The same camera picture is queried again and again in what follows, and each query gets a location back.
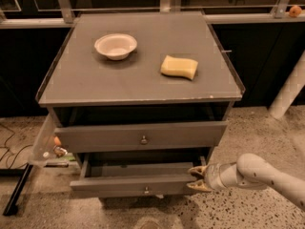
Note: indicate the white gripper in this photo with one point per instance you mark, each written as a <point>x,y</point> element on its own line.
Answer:
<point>213,176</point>

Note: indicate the grey drawer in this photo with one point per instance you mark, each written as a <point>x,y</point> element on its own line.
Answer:
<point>136,174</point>
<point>157,136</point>

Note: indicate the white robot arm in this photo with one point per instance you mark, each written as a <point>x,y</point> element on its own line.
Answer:
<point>250,171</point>

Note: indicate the grey top drawer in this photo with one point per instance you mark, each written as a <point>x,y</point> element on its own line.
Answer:
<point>157,136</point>

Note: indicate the grey drawer cabinet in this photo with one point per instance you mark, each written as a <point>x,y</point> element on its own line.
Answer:
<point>85,88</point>

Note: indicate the yellow sponge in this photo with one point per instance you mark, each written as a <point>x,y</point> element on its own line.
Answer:
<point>180,67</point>

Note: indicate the orange ball in bin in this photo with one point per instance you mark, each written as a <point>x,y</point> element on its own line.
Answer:
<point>57,141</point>

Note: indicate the white paper bowl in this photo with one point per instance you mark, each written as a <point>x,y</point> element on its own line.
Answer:
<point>116,46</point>

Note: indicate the clear plastic side bin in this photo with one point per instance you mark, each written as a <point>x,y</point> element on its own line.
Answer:
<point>44,151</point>

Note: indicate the black metal floor bar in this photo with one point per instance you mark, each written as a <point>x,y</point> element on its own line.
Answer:
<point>23,174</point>

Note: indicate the white diagonal post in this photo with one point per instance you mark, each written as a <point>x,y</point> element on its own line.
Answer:
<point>290,90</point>

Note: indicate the orange fruit on rail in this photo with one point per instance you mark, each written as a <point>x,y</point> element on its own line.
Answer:
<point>295,11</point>

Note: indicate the metal window rail frame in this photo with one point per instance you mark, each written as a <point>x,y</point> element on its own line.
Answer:
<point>27,14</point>

